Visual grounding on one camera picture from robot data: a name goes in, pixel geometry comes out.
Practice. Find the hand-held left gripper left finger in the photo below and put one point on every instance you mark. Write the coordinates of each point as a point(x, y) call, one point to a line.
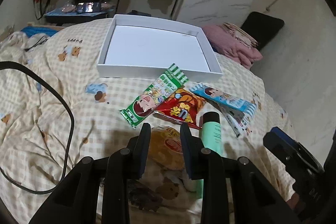
point(143, 150)

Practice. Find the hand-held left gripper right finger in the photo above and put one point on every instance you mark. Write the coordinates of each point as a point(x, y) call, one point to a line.
point(187, 150)

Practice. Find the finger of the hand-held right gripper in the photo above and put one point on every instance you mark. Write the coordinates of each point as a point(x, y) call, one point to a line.
point(278, 141)

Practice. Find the packaged bun with gold label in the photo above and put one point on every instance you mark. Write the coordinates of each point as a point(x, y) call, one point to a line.
point(162, 150)

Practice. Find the green tube with black cap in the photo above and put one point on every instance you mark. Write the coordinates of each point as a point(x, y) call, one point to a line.
point(211, 134)

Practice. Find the white earbuds case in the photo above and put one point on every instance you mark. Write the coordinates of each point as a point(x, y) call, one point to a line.
point(189, 183)

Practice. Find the white patterned snack packet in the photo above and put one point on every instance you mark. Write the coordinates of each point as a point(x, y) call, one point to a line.
point(236, 121)

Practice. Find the dark brown hair clip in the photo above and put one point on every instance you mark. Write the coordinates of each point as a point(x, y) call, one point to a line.
point(141, 197)

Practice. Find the green striped snack packet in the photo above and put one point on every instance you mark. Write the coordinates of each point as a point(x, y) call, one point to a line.
point(147, 100)

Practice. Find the white shallow cardboard box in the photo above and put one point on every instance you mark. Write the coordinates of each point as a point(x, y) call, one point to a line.
point(157, 43)

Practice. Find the red snack packet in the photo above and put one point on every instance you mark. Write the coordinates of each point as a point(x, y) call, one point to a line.
point(181, 108)

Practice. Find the blue striped snack packet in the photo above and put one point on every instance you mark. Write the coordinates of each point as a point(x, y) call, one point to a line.
point(223, 100)

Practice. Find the pink cloth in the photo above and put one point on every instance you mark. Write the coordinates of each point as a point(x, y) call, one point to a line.
point(228, 43)

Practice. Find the black floor mat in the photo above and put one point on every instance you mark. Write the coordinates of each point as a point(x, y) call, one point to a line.
point(265, 27)

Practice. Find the beige patterned cloth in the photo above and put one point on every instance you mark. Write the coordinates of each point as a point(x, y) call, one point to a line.
point(241, 32)

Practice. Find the phone with lit screen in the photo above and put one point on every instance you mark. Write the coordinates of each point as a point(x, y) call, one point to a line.
point(88, 7)

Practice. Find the dark side table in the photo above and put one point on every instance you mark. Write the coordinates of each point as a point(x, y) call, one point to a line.
point(65, 18)

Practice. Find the blue cloth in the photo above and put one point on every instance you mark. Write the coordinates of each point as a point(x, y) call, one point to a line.
point(36, 31)

